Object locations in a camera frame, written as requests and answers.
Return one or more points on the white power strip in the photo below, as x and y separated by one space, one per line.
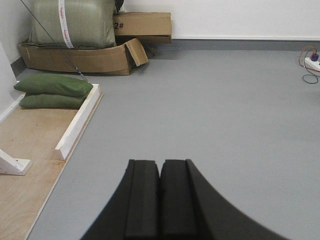
312 65

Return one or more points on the green sandbag far top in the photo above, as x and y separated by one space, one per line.
48 83

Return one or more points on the white edge batten far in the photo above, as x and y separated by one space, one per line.
77 122

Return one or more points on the plywood base platform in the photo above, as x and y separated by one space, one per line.
38 135

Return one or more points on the green sandbag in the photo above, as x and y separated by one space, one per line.
48 83
48 101

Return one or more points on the grey-green woven sack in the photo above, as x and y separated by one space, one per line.
73 24

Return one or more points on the cardboard box labelled 2# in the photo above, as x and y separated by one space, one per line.
148 27

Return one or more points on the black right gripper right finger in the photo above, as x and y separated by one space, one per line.
192 209

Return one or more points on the green sandbag lower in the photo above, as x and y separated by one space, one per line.
48 101

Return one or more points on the purple plug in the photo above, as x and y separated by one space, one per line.
314 57

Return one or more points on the white door frame panel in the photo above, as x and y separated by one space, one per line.
9 97

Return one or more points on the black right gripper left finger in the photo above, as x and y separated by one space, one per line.
132 213

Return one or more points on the white diagonal brace far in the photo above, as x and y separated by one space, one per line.
13 166

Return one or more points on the open cardboard box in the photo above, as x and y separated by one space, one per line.
117 60

